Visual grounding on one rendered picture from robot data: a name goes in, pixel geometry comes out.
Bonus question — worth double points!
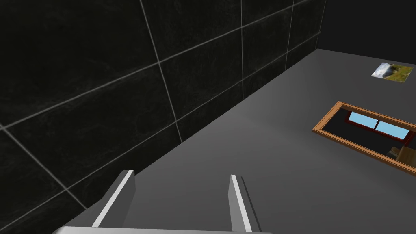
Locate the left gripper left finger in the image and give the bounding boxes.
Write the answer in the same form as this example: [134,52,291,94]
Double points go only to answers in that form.
[92,169,136,228]

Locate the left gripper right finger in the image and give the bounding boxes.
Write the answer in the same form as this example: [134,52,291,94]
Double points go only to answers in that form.
[227,174,262,233]

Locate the window with red frame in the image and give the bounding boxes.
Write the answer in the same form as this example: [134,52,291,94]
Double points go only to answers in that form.
[344,110,416,142]

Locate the landscape picture on wall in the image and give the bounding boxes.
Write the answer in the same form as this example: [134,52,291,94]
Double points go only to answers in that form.
[371,62,414,83]

